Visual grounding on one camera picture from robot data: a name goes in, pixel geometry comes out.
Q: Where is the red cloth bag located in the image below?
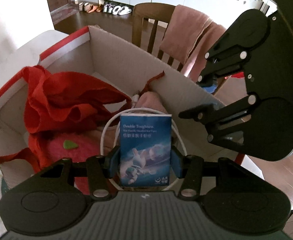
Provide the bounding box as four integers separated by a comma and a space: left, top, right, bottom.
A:
0, 64, 165, 176

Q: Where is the pink towel on chair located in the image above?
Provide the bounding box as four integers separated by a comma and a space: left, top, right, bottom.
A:
159, 5, 226, 82

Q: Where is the white red cardboard box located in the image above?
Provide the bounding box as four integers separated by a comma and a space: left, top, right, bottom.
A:
0, 26, 243, 187

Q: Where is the patterned door rug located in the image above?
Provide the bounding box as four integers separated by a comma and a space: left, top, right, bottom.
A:
51, 3, 79, 25

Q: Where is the white charging cable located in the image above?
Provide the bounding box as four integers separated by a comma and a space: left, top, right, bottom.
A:
99, 93, 188, 192

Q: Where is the row of shoes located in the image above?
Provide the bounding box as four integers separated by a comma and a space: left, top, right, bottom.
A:
78, 1, 134, 16

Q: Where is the blue tissue pack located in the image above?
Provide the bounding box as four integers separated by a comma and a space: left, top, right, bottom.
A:
119, 113, 172, 187

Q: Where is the wooden chair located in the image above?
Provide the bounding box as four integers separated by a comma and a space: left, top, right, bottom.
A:
132, 3, 182, 72

